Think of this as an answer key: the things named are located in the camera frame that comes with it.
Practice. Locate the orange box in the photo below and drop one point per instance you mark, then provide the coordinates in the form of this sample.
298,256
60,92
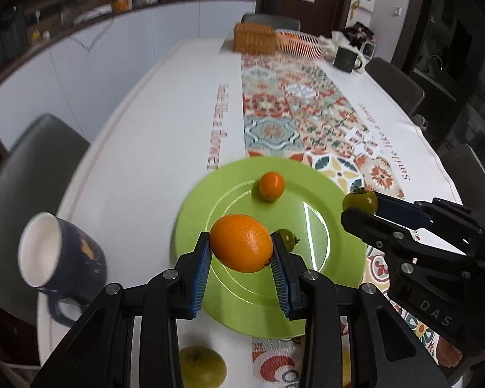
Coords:
120,5

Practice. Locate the white cloth bag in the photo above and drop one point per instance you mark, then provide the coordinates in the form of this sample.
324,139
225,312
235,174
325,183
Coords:
332,44

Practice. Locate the patterned table runner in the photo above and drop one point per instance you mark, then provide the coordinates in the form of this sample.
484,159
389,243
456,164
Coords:
303,101

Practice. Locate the green tomato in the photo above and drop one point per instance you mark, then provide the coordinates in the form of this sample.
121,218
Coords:
287,240
359,202

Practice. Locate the green plate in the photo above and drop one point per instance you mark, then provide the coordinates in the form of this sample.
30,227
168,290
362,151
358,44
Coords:
234,299

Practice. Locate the grey chair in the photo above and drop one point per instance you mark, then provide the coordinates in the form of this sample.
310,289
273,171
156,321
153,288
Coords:
469,173
398,83
28,178
270,21

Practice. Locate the green apple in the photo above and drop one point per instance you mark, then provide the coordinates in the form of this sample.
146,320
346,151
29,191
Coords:
202,367

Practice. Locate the white plastic basket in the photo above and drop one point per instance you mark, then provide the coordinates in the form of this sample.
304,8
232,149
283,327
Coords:
301,44

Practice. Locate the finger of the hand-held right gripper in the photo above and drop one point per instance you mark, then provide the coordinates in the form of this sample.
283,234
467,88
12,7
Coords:
372,228
400,212

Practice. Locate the dark green mug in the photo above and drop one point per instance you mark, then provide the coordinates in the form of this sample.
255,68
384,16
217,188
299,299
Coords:
345,60

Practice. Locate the person's right hand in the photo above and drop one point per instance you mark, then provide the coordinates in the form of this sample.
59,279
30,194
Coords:
450,351

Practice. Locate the large orange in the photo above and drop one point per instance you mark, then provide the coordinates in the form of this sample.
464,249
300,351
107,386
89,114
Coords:
242,244

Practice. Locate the small orange tangerine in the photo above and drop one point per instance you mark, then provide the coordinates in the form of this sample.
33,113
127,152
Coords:
270,186

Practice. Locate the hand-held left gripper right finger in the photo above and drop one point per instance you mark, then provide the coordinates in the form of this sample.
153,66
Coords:
282,281

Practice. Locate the navy blue mug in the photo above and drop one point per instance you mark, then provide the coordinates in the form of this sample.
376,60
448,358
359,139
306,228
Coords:
70,266

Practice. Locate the white tablecloth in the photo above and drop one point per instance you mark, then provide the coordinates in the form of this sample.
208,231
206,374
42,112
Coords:
165,129

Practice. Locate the wicker basket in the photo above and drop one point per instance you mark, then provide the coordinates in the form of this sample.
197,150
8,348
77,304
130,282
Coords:
254,39

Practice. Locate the small picture frame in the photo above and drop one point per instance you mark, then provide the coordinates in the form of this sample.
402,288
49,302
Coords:
368,49

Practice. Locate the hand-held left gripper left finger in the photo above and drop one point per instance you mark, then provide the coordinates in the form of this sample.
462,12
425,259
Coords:
199,279

